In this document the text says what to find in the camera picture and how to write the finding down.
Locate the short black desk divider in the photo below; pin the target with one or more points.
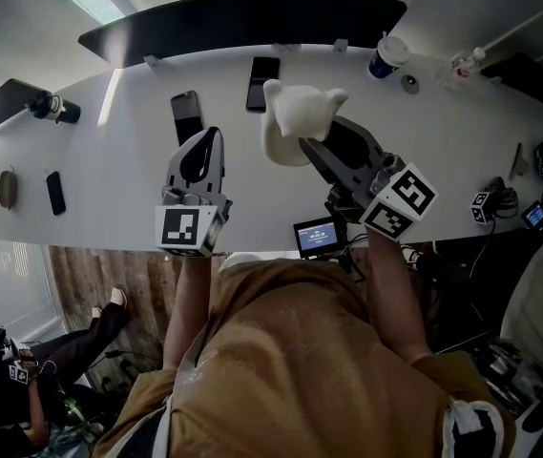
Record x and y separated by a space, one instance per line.
533 81

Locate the person's left forearm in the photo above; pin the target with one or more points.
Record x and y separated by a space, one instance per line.
187 303

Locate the white and black shoe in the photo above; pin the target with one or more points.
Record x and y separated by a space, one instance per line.
412 255

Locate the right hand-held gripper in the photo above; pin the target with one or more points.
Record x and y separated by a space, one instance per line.
402 203

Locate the blue and white paper cup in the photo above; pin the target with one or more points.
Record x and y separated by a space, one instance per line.
388 57

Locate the small device with blue screen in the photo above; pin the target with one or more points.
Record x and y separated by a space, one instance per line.
536 215

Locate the grey flat tool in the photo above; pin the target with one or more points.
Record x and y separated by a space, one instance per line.
517 162

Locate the person's right forearm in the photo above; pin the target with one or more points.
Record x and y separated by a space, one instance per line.
390 294

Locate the small monitor with blue screen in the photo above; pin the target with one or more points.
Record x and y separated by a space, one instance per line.
316 236

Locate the black and white camera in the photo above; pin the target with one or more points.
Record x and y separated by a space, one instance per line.
54 108

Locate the brown leaf-shaped object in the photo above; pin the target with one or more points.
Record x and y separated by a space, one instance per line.
7 190

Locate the long black desk divider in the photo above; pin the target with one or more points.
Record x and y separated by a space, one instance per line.
252 22

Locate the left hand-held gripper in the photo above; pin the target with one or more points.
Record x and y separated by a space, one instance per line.
185 227

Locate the small black smartphone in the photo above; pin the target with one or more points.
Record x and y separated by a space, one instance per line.
56 193

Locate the brown shirt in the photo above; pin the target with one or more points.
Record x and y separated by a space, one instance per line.
299 375

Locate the white animal figure object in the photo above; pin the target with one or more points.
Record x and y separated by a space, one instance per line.
295 112

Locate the clear plastic bottle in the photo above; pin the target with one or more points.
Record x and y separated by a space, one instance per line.
466 62

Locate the white divider bracket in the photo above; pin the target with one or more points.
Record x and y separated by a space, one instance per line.
152 60
340 46

